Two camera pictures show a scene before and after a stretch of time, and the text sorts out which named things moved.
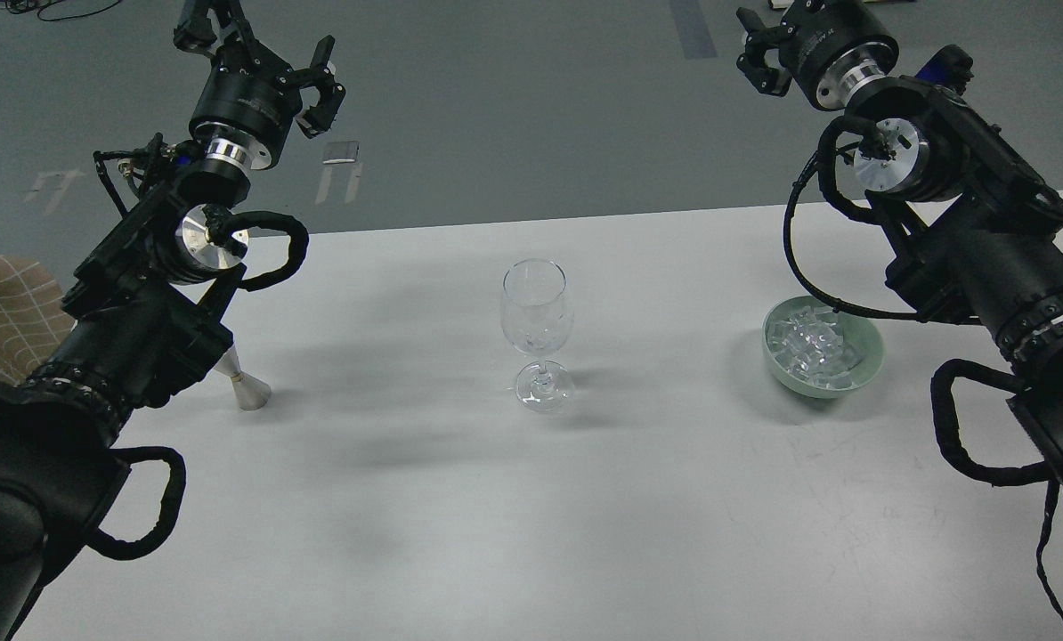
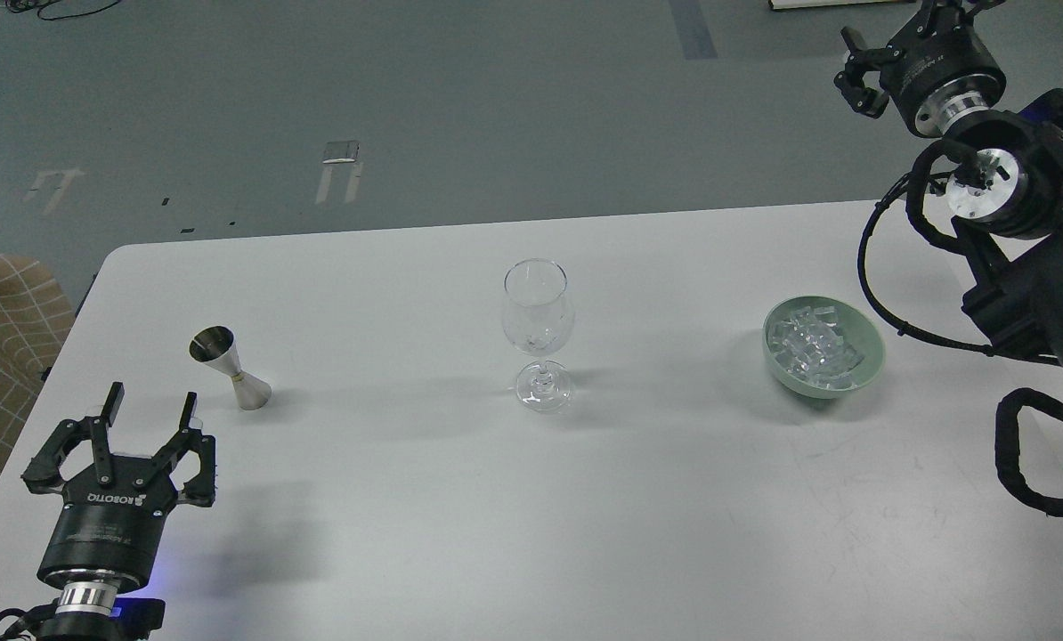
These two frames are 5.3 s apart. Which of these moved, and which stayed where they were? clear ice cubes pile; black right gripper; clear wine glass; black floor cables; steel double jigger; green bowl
Moved: black right gripper
Stayed: green bowl; clear ice cubes pile; steel double jigger; black floor cables; clear wine glass
